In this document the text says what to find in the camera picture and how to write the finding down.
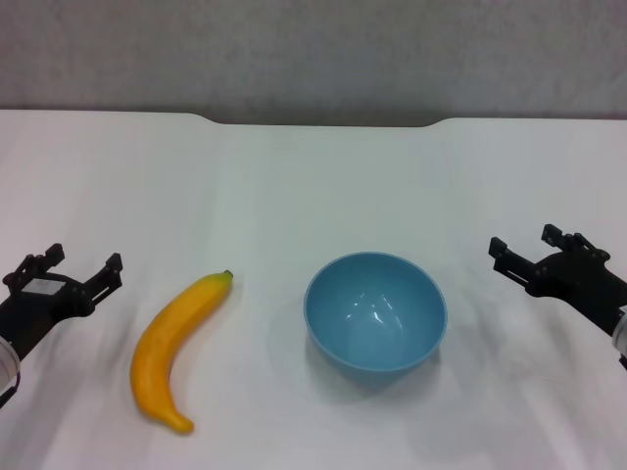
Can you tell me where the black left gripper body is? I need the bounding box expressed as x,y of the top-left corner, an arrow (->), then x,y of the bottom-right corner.
0,275 -> 95,362

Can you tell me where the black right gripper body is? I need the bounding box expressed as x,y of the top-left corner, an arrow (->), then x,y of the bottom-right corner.
526,252 -> 627,338

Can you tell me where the yellow banana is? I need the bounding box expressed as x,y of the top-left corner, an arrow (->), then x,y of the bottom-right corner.
129,269 -> 234,435

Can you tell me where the blue plastic bowl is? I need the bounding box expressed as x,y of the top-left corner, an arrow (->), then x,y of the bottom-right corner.
304,252 -> 449,388

